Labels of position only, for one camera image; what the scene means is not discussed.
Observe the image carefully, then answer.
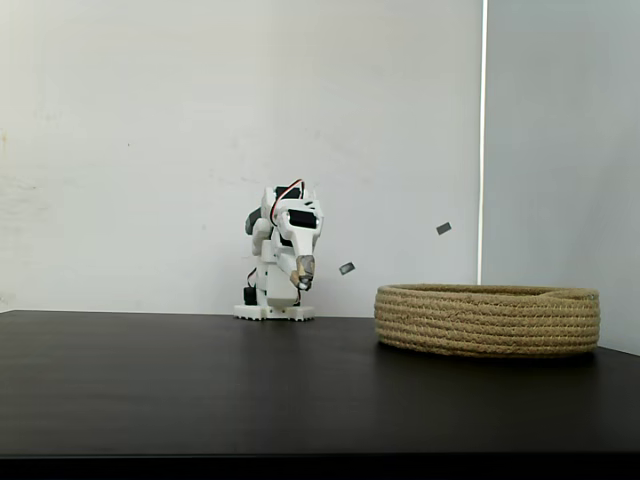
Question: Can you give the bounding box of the red white black servo cable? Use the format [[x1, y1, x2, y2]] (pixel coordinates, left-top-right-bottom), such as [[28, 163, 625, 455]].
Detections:
[[269, 178, 307, 227]]

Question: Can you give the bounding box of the woven rope basket tray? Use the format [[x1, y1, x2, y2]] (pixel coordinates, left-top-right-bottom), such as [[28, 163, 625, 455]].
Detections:
[[374, 283, 601, 359]]

